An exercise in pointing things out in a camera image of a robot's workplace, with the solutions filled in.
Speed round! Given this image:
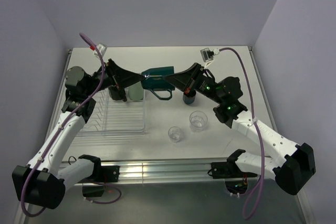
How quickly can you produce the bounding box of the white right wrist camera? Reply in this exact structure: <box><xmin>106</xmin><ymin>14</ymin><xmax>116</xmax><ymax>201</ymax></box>
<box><xmin>200</xmin><ymin>48</ymin><xmax>220</xmax><ymax>68</ymax></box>

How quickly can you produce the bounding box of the dark green mug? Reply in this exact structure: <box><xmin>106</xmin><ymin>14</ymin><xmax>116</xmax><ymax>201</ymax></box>
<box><xmin>141</xmin><ymin>66</ymin><xmax>175</xmax><ymax>101</ymax></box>

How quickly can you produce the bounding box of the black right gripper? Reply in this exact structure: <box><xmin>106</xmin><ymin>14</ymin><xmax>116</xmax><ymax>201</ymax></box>
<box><xmin>163</xmin><ymin>62</ymin><xmax>224</xmax><ymax>104</ymax></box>

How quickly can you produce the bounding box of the light green plastic cup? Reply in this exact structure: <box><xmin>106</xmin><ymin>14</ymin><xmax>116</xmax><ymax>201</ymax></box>
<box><xmin>128</xmin><ymin>82</ymin><xmax>144</xmax><ymax>101</ymax></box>

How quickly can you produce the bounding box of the large clear glass cup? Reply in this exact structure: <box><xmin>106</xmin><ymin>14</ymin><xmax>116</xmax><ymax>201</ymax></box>
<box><xmin>189</xmin><ymin>111</ymin><xmax>208</xmax><ymax>132</ymax></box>

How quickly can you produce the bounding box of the dark blue mug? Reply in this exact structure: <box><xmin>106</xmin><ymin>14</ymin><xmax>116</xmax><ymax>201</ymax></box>
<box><xmin>183</xmin><ymin>90</ymin><xmax>197</xmax><ymax>105</ymax></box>

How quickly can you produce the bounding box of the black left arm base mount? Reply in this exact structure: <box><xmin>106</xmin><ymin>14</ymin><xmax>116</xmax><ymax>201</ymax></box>
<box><xmin>81</xmin><ymin>165</ymin><xmax>120</xmax><ymax>198</ymax></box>

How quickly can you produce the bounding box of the aluminium rail frame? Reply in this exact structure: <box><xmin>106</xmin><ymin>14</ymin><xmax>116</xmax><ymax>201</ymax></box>
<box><xmin>26</xmin><ymin>159</ymin><xmax>316</xmax><ymax>224</ymax></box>

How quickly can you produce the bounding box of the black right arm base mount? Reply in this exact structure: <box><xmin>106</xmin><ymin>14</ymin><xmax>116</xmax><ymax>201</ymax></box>
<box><xmin>207</xmin><ymin>162</ymin><xmax>258</xmax><ymax>179</ymax></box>

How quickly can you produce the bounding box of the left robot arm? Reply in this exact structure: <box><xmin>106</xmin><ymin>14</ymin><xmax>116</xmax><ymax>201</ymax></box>
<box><xmin>12</xmin><ymin>60</ymin><xmax>145</xmax><ymax>216</ymax></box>

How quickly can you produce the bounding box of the clear wire dish rack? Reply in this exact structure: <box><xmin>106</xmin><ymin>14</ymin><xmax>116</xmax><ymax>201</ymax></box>
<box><xmin>76</xmin><ymin>89</ymin><xmax>145</xmax><ymax>138</ymax></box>

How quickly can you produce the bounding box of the black mug cream interior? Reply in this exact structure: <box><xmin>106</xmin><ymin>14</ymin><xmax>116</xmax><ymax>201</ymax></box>
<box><xmin>108</xmin><ymin>86</ymin><xmax>127</xmax><ymax>102</ymax></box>

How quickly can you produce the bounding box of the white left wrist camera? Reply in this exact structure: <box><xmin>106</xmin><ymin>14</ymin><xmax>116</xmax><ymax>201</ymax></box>
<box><xmin>90</xmin><ymin>43</ymin><xmax>108</xmax><ymax>58</ymax></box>

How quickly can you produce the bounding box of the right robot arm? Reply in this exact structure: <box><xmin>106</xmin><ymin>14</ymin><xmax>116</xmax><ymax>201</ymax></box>
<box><xmin>163</xmin><ymin>63</ymin><xmax>316</xmax><ymax>195</ymax></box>

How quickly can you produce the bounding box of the small clear glass cup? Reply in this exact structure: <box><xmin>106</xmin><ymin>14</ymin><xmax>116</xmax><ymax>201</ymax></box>
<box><xmin>168</xmin><ymin>126</ymin><xmax>184</xmax><ymax>143</ymax></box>

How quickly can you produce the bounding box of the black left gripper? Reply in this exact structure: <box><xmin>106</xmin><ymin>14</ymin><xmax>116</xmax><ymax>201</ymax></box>
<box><xmin>84</xmin><ymin>59</ymin><xmax>144</xmax><ymax>97</ymax></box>

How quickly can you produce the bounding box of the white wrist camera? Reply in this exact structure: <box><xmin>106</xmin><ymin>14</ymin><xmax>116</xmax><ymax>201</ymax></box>
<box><xmin>90</xmin><ymin>43</ymin><xmax>108</xmax><ymax>58</ymax></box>
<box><xmin>200</xmin><ymin>48</ymin><xmax>220</xmax><ymax>68</ymax></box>

